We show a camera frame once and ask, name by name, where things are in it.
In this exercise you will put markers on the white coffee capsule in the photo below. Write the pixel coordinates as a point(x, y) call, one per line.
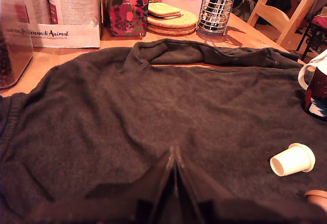
point(291, 161)

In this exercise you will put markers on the clear coffee bean container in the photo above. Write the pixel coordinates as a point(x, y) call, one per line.
point(15, 55)

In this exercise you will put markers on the dark grey knitted cloth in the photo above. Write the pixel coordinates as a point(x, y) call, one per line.
point(153, 106)

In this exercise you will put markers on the dark red printed mug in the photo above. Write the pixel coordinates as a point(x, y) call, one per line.
point(316, 93)

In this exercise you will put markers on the round cork trivet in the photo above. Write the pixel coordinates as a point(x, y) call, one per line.
point(173, 31)
point(184, 20)

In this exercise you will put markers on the square cork coaster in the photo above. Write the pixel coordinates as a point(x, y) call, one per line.
point(176, 16)
point(163, 8)

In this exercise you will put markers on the white pet food carton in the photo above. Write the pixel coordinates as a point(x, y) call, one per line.
point(64, 40)

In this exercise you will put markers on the floral tissue box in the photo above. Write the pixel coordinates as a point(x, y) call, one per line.
point(125, 11)

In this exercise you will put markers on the wooden chair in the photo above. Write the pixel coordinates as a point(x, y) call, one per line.
point(278, 13)

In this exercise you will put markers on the red patterned cushion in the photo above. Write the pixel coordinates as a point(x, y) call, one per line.
point(320, 20)

